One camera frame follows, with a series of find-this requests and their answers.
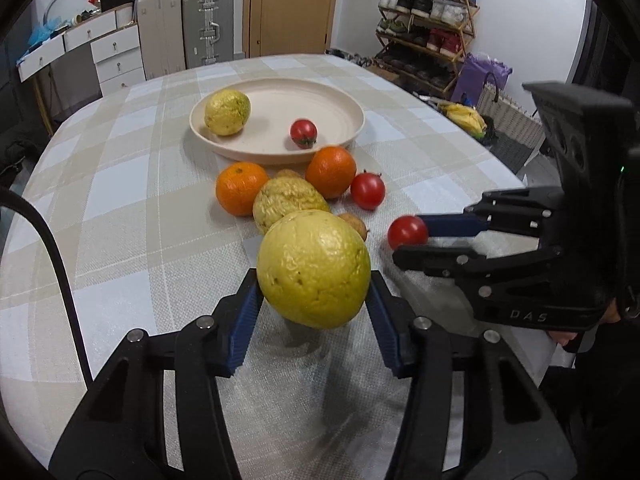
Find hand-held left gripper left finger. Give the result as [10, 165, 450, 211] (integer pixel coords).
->
[48, 268, 266, 480]

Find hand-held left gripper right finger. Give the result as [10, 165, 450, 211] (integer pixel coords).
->
[367, 270, 581, 480]

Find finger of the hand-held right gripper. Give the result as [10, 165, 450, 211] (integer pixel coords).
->
[392, 244, 566, 306]
[416, 186, 563, 241]

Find red tomato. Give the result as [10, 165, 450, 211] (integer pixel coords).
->
[387, 215, 430, 251]
[350, 171, 387, 211]
[290, 119, 318, 149]

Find large yellow guava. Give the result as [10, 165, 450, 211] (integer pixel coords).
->
[256, 210, 372, 330]

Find orange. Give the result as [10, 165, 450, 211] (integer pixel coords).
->
[305, 145, 357, 200]
[216, 161, 271, 217]

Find wrinkled yellow guava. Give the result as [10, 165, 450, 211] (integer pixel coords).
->
[252, 176, 331, 236]

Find beige round plate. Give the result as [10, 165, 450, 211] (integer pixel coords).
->
[189, 78, 366, 166]

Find person's right forearm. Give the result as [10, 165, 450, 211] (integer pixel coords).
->
[537, 317, 640, 466]

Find person's right hand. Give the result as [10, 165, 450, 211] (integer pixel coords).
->
[547, 300, 626, 356]

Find bunch of bananas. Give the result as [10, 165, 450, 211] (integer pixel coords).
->
[439, 101, 488, 137]

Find woven basket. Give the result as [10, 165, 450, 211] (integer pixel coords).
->
[475, 84, 546, 176]

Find purple bag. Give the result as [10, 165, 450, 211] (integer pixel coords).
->
[451, 52, 513, 106]

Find beige checked tablecloth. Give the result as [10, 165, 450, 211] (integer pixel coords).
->
[0, 53, 576, 480]

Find wooden shoe rack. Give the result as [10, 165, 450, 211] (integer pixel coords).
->
[374, 0, 481, 101]

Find shoes on floor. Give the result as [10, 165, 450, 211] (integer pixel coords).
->
[325, 47, 387, 69]

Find small smooth yellow guava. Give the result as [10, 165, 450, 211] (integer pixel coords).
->
[204, 89, 251, 136]

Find rows of shoes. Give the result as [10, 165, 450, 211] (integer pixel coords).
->
[376, 0, 478, 88]

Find wooden door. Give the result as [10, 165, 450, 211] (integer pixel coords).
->
[248, 0, 342, 58]

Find black jacket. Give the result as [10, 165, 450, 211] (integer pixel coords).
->
[0, 127, 45, 187]

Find white drawer desk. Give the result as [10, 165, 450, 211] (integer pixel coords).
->
[17, 6, 147, 98]

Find beige suitcase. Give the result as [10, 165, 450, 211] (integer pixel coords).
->
[136, 0, 187, 81]

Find silver suitcase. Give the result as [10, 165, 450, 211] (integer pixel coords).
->
[181, 0, 236, 68]

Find blue plastic bag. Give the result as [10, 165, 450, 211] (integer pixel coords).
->
[27, 17, 62, 50]

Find black cable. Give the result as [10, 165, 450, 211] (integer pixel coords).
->
[0, 187, 96, 391]

